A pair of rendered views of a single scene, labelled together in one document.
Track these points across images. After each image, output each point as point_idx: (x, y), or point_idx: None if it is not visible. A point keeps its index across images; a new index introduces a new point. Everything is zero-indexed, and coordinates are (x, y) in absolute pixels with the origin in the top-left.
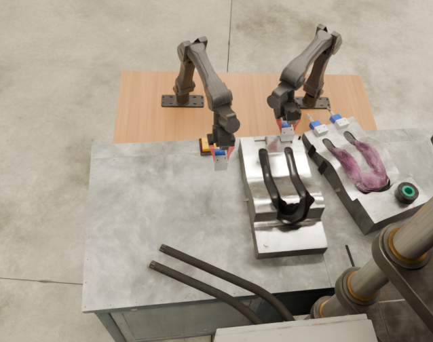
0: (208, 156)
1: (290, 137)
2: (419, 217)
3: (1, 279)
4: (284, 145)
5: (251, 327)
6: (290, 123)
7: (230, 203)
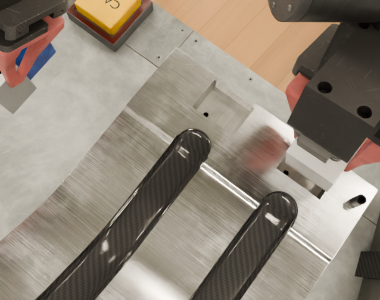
0: (84, 34)
1: (315, 177)
2: None
3: None
4: (282, 181)
5: None
6: (298, 143)
7: None
